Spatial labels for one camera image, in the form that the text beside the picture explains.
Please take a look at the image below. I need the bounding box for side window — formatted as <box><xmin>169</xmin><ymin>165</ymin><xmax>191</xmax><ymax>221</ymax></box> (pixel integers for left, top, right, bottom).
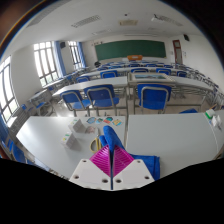
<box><xmin>0</xmin><ymin>55</ymin><xmax>20</xmax><ymax>123</ymax></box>

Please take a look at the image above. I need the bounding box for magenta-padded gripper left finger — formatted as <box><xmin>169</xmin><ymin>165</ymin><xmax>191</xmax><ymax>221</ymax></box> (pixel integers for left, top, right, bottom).
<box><xmin>68</xmin><ymin>145</ymin><xmax>113</xmax><ymax>191</ymax></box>

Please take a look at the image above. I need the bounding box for large multi-pane window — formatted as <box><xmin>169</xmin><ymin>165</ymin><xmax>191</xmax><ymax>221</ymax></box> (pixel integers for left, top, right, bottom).
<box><xmin>32</xmin><ymin>40</ymin><xmax>60</xmax><ymax>88</ymax></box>

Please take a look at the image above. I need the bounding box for group of blue classroom chairs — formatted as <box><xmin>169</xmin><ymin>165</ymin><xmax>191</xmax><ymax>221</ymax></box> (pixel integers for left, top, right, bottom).
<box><xmin>64</xmin><ymin>59</ymin><xmax>224</xmax><ymax>109</ymax></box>

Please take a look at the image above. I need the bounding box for orange lectern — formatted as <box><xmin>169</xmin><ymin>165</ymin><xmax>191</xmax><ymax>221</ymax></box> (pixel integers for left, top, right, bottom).
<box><xmin>126</xmin><ymin>54</ymin><xmax>144</xmax><ymax>62</ymax></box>

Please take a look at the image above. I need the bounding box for grey classroom desk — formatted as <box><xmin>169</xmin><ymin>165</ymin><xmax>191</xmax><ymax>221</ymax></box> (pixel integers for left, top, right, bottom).
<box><xmin>127</xmin><ymin>72</ymin><xmax>215</xmax><ymax>95</ymax></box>
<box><xmin>51</xmin><ymin>75</ymin><xmax>130</xmax><ymax>98</ymax></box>

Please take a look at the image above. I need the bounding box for green and white box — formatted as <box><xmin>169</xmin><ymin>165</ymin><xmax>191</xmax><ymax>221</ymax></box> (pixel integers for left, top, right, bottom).
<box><xmin>204</xmin><ymin>108</ymin><xmax>217</xmax><ymax>120</ymax></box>

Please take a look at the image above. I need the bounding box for white packet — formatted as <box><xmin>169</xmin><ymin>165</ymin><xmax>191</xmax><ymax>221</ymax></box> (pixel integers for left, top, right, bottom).
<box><xmin>211</xmin><ymin>114</ymin><xmax>223</xmax><ymax>130</ymax></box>

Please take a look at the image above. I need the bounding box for green chalkboard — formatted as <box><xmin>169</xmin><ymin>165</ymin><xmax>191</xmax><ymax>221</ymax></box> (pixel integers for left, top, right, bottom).
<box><xmin>94</xmin><ymin>39</ymin><xmax>167</xmax><ymax>62</ymax></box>

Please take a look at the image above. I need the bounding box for red-brown door with window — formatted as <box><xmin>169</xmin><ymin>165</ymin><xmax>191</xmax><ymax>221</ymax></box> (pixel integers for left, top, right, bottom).
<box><xmin>171</xmin><ymin>39</ymin><xmax>184</xmax><ymax>65</ymax></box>

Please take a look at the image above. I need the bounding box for blue towel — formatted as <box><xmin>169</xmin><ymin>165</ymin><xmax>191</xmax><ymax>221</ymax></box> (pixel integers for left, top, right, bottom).
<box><xmin>98</xmin><ymin>125</ymin><xmax>161</xmax><ymax>191</ymax></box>

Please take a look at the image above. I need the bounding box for ceiling projector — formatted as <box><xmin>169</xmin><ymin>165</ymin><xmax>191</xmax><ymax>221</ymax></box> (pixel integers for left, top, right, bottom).
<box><xmin>151</xmin><ymin>13</ymin><xmax>165</xmax><ymax>23</ymax></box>

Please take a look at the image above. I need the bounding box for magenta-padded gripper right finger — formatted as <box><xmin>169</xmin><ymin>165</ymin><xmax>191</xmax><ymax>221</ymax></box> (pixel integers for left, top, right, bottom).
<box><xmin>112</xmin><ymin>146</ymin><xmax>156</xmax><ymax>191</ymax></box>

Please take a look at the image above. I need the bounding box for ceiling air conditioner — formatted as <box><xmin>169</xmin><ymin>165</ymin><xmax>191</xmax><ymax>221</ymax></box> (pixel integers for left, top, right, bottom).
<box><xmin>118</xmin><ymin>18</ymin><xmax>139</xmax><ymax>27</ymax></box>

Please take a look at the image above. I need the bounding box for white box with yellow label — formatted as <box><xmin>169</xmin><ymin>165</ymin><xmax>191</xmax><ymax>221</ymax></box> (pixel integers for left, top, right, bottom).
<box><xmin>67</xmin><ymin>117</ymin><xmax>86</xmax><ymax>134</ymax></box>

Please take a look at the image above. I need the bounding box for blue metal-framed chair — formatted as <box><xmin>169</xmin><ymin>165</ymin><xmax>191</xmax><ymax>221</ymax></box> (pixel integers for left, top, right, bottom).
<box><xmin>136</xmin><ymin>82</ymin><xmax>173</xmax><ymax>115</ymax></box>
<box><xmin>83</xmin><ymin>83</ymin><xmax>120</xmax><ymax>116</ymax></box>
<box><xmin>60</xmin><ymin>89</ymin><xmax>92</xmax><ymax>117</ymax></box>

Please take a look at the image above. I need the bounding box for ceiling vent grille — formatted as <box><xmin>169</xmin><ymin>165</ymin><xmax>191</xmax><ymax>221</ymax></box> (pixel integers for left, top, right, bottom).
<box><xmin>70</xmin><ymin>14</ymin><xmax>101</xmax><ymax>29</ymax></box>

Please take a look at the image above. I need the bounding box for narrow multi-pane window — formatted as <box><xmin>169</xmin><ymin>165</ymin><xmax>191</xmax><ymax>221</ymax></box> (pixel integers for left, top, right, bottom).
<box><xmin>67</xmin><ymin>40</ymin><xmax>83</xmax><ymax>70</ymax></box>

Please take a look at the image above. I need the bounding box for pale pink card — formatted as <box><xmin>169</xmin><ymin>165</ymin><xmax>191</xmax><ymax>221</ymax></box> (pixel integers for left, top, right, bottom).
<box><xmin>85</xmin><ymin>125</ymin><xmax>97</xmax><ymax>135</ymax></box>

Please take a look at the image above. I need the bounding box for blue curtain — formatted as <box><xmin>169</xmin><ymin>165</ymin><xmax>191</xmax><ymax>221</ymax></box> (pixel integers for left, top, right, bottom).
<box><xmin>53</xmin><ymin>40</ymin><xmax>68</xmax><ymax>79</ymax></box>
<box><xmin>76</xmin><ymin>41</ymin><xmax>88</xmax><ymax>68</ymax></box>

